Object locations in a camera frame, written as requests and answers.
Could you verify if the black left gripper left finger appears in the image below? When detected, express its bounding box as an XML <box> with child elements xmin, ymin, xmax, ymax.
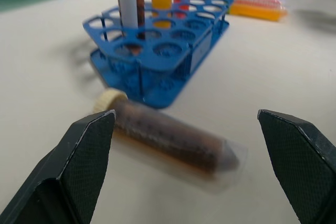
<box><xmin>0</xmin><ymin>109</ymin><xmax>117</xmax><ymax>224</ymax></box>

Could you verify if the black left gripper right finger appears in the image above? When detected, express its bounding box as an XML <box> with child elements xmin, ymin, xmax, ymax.
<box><xmin>257</xmin><ymin>109</ymin><xmax>336</xmax><ymax>224</ymax></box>

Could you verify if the brown liquid tube cream cap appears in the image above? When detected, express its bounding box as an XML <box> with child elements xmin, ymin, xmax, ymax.
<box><xmin>92</xmin><ymin>90</ymin><xmax>248</xmax><ymax>195</ymax></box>

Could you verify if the blue tube rack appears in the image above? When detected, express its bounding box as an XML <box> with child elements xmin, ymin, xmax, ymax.
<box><xmin>82</xmin><ymin>0</ymin><xmax>235</xmax><ymax>109</ymax></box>

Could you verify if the white tube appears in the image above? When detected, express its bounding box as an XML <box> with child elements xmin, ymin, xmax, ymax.
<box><xmin>114</xmin><ymin>0</ymin><xmax>144</xmax><ymax>37</ymax></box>

